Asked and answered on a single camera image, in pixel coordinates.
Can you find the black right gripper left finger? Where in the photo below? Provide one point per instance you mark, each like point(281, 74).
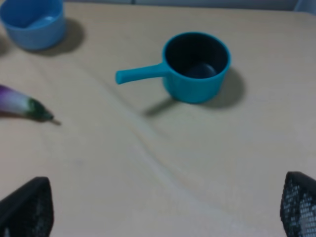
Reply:
point(28, 211)

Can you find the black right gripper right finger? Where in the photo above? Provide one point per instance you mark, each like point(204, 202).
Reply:
point(298, 205)

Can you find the purple toy eggplant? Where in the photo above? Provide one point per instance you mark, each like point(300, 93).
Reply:
point(16, 104)

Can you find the blue plastic bowl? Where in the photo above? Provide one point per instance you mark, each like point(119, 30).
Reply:
point(34, 24)

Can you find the teal saucepan with handle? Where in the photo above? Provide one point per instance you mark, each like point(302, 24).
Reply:
point(193, 67)

